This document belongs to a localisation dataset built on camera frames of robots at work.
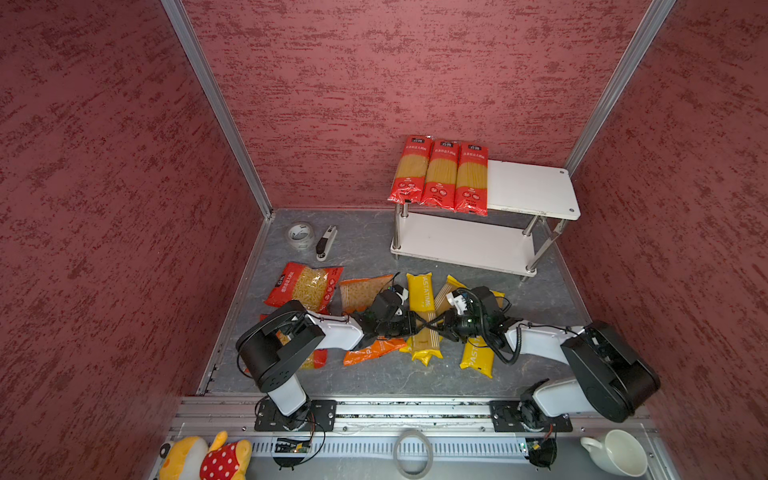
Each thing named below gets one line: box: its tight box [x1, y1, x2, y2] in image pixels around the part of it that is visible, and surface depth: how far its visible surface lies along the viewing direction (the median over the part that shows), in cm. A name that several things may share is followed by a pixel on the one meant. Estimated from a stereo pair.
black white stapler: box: [316, 225, 338, 262], surface depth 108 cm
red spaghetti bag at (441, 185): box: [420, 139, 461, 211], surface depth 81 cm
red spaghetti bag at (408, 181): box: [387, 135, 434, 205], surface depth 82 cm
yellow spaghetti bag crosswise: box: [400, 272, 444, 367], surface depth 87 cm
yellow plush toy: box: [158, 431, 253, 480], surface depth 65 cm
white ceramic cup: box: [580, 429, 649, 478], surface depth 65 cm
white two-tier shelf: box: [391, 160, 581, 277], surface depth 102 cm
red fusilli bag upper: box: [264, 263, 344, 315], surface depth 96 cm
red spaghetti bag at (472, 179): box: [455, 142, 489, 217], surface depth 79 cm
